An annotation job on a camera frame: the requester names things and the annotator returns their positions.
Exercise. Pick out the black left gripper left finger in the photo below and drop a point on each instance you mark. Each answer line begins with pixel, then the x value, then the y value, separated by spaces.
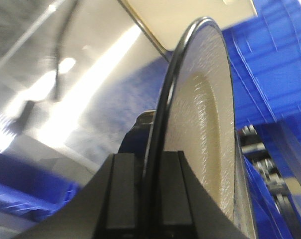
pixel 106 208

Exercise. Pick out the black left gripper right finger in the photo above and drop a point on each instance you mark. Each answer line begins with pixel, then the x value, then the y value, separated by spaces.
pixel 187 211

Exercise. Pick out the beige plate with black rim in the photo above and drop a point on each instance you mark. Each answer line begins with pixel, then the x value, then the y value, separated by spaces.
pixel 195 115

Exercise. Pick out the large blue crate upper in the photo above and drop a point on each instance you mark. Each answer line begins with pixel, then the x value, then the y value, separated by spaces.
pixel 265 64

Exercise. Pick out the cream plastic bin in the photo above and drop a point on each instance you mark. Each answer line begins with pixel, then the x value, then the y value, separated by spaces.
pixel 165 21

